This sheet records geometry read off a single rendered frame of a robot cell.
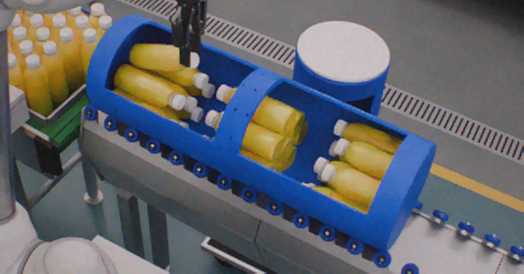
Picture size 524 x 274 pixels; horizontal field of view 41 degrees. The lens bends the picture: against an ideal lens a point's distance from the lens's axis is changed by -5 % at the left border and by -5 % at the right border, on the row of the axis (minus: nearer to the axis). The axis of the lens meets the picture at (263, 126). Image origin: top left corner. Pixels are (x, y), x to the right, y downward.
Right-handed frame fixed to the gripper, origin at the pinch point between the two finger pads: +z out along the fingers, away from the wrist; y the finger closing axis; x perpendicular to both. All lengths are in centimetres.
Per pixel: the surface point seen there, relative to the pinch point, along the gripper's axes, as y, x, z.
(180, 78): 1.8, 4.9, 13.0
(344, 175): -6.7, -47.2, 11.1
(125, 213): -10, 21, 70
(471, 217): 98, -74, 126
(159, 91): -7.2, 4.8, 10.7
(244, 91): -3.9, -18.2, 1.7
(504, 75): 199, -59, 125
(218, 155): -14.6, -17.8, 14.6
